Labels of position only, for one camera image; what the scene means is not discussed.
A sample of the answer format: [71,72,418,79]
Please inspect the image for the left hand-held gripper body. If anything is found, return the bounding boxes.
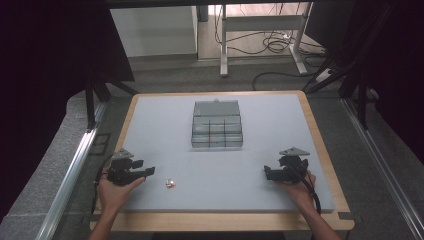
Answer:
[106,148,142,187]

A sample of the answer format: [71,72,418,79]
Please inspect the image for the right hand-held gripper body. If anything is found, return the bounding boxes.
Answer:
[277,146,311,185]

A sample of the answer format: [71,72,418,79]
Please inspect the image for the person's left hand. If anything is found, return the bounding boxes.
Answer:
[97,172,147,215]

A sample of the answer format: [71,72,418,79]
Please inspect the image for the person's right hand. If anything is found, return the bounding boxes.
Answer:
[275,170,318,215]

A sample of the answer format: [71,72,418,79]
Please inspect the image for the grey foam mat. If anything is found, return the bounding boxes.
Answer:
[121,93,336,214]

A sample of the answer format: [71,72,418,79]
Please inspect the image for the clear plastic compartment box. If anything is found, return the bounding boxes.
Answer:
[191,98,244,149]

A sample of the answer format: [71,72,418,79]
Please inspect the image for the black metal stand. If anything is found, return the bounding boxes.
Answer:
[84,75,140,132]
[302,4,395,132]

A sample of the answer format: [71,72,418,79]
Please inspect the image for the wooden table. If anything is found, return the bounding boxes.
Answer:
[89,90,356,232]

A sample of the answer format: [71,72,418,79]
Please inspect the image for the white power strip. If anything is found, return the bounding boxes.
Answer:
[315,68,334,84]

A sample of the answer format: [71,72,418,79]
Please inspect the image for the dark curtain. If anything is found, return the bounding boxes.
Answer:
[346,0,424,165]
[0,0,136,222]

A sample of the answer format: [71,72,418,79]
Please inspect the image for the white cabinet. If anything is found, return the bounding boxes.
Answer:
[109,5,200,58]

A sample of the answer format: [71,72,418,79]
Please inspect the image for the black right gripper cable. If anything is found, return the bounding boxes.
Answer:
[292,165,323,215]

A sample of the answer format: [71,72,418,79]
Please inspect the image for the aluminium rail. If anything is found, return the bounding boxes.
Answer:
[341,97,424,240]
[34,101,108,240]

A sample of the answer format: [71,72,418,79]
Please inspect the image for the black floor cables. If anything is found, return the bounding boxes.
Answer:
[214,3,329,92]

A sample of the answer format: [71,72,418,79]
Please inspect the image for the white metal desk frame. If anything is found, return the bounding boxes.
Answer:
[219,2,314,78]

